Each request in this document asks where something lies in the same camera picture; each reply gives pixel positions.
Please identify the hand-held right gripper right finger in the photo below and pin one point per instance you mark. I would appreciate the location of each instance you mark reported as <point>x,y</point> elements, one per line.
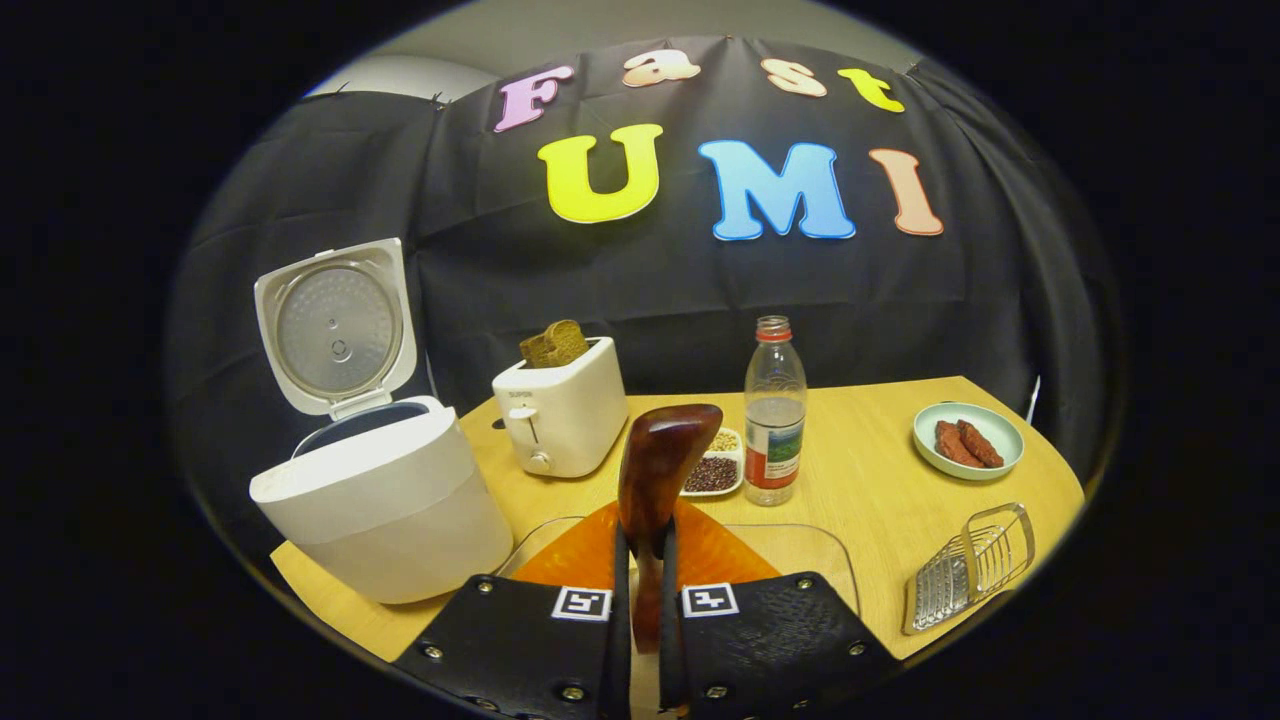
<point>770,640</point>

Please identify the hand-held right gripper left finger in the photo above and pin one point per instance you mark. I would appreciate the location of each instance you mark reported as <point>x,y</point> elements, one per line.
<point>520,640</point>

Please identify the clear tray of rice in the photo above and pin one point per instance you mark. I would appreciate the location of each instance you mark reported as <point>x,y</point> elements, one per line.
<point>810,555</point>

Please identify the white rice cooker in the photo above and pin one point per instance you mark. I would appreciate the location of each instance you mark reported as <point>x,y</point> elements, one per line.
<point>380,520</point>

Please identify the wooden spoon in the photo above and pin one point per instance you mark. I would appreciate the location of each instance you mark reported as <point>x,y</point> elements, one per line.
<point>660,460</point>

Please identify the white divided grain dish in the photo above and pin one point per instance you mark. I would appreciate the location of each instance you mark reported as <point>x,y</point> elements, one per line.
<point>710,475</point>

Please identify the clear plastic water bottle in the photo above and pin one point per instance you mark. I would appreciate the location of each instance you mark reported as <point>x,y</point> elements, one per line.
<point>775,440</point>

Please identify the white toaster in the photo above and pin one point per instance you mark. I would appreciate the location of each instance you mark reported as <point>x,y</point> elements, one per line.
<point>570,420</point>

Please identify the red meat slice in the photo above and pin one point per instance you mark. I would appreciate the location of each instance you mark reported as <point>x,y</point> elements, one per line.
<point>985,445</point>
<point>952,445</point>

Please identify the brown bread slice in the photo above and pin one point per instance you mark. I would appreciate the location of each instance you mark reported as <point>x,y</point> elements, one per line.
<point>555,345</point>

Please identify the pale green plate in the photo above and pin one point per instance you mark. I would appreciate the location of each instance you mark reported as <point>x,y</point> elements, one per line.
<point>995,425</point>

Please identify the black backdrop cloth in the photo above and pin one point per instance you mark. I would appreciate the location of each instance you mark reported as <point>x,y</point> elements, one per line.
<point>700,290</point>

